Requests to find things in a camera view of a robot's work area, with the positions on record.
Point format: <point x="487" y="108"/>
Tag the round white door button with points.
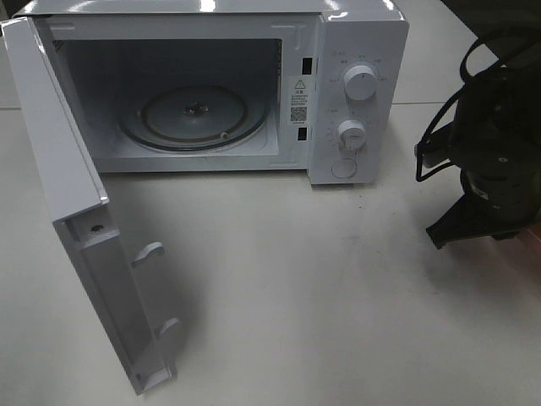
<point x="344" y="168"/>

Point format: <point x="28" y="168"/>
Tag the upper white power knob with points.
<point x="360" y="82"/>

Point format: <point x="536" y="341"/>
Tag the white microwave door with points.
<point x="77" y="201"/>

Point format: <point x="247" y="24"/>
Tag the white timer knob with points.
<point x="351" y="135"/>

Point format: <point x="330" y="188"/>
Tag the white microwave oven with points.
<point x="115" y="49"/>

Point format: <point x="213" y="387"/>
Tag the glass microwave turntable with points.
<point x="192" y="118"/>

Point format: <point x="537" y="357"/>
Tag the white warning label sticker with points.
<point x="300" y="89"/>

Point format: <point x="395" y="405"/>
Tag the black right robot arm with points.
<point x="498" y="96"/>

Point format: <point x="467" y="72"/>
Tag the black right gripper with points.
<point x="500" y="175"/>

